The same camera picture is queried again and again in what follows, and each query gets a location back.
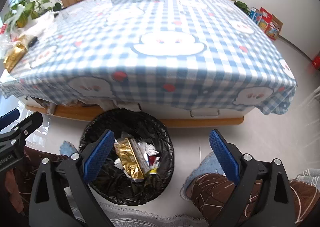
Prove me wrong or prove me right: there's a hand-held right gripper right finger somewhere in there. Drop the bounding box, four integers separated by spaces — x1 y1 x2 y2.
209 130 297 227

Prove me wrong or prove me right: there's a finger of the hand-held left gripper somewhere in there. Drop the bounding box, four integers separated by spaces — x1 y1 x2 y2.
0 112 43 154
0 108 20 130

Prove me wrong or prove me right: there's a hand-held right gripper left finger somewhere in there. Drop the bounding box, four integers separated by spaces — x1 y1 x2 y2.
29 129 115 227

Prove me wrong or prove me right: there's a gold foil bag white label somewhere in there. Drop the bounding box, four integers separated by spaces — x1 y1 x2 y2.
114 137 148 180

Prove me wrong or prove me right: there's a bin with black liner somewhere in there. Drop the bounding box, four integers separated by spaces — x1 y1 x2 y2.
79 108 175 205

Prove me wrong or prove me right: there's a white tissue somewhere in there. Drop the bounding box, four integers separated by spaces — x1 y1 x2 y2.
136 142 160 158

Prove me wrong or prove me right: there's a person's left hand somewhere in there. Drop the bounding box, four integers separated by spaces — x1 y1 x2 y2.
6 168 25 214

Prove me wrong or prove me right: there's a blue slipper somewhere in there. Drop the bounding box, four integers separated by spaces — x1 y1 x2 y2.
180 152 227 201
59 141 81 158

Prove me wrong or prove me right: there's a person's left leg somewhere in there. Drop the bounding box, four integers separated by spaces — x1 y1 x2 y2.
10 146 72 217

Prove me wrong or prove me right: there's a person's leg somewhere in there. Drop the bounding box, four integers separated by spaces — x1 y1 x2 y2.
10 146 72 217
190 172 320 227

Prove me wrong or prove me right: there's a person's right leg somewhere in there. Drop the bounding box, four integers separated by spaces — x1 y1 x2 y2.
190 172 320 227

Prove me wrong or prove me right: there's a low wooden table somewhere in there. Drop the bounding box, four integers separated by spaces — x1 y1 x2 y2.
25 97 244 128

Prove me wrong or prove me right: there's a gold foil package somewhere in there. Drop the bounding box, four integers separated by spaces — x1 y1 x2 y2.
4 35 29 73

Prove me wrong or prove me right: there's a clear plastic bag red print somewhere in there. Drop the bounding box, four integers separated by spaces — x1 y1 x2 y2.
0 24 15 60

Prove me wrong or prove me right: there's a grey fringed blanket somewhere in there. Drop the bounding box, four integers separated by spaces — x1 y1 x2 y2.
67 167 320 227

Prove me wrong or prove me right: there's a blue checked tablecloth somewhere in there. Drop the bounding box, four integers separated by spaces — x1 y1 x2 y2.
0 0 298 116

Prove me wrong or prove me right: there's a white translucent plastic bag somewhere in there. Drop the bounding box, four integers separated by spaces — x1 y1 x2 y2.
15 11 59 40

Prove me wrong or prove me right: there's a large leafy green plant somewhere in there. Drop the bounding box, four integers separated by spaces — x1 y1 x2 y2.
4 0 62 28

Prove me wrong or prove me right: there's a brown printed box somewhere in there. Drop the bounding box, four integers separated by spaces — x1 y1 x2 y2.
266 15 283 41

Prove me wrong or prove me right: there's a blue white box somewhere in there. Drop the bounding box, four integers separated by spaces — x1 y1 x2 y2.
250 7 263 25

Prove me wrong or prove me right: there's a small green floor plant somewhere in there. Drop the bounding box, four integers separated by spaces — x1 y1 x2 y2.
235 0 250 15

